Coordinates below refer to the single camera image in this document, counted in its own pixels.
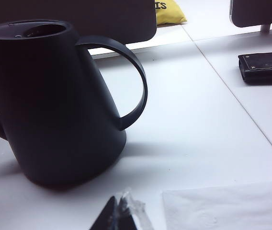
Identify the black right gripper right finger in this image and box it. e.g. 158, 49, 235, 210
116, 188, 154, 230

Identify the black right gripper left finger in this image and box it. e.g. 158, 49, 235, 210
89, 195, 119, 230

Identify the dark grey watering can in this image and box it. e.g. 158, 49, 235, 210
0, 20, 148, 190

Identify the white paper tissue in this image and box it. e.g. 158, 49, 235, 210
161, 179, 272, 230

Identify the black flat case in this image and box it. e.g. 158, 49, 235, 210
238, 51, 272, 86

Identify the dark grey desk partition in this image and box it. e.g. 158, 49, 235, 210
0, 0, 158, 46

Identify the yellow printed bag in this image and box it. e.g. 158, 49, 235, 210
154, 0, 188, 25

